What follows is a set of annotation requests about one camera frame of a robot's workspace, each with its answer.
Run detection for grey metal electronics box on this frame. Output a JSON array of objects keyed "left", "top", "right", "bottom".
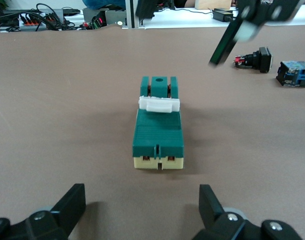
[{"left": 82, "top": 7, "right": 127, "bottom": 28}]

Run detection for black power adapter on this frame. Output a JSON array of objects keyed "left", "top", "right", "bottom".
[{"left": 212, "top": 7, "right": 235, "bottom": 23}]

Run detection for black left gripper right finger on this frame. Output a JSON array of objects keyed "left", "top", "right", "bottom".
[{"left": 193, "top": 184, "right": 302, "bottom": 240}]

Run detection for blue black switch block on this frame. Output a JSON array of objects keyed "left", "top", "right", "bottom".
[{"left": 275, "top": 60, "right": 305, "bottom": 89}]

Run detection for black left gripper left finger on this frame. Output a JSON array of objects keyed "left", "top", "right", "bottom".
[{"left": 0, "top": 183, "right": 87, "bottom": 240}]

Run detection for aluminium profile post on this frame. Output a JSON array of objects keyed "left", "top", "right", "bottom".
[{"left": 121, "top": 0, "right": 146, "bottom": 30}]

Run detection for green load switch cream base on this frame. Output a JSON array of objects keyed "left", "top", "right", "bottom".
[{"left": 131, "top": 75, "right": 185, "bottom": 172}]

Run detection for grey power strip orange plugs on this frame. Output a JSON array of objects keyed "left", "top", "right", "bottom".
[{"left": 18, "top": 9, "right": 66, "bottom": 33}]

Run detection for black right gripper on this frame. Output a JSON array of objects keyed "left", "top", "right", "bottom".
[{"left": 208, "top": 0, "right": 302, "bottom": 68}]

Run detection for wooden block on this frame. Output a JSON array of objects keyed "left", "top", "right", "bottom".
[{"left": 194, "top": 0, "right": 232, "bottom": 11}]

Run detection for black cable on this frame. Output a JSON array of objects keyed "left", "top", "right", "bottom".
[
  {"left": 33, "top": 2, "right": 76, "bottom": 32},
  {"left": 152, "top": 7, "right": 215, "bottom": 16}
]

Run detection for black push button switch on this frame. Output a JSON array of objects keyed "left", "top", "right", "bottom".
[{"left": 233, "top": 46, "right": 274, "bottom": 74}]

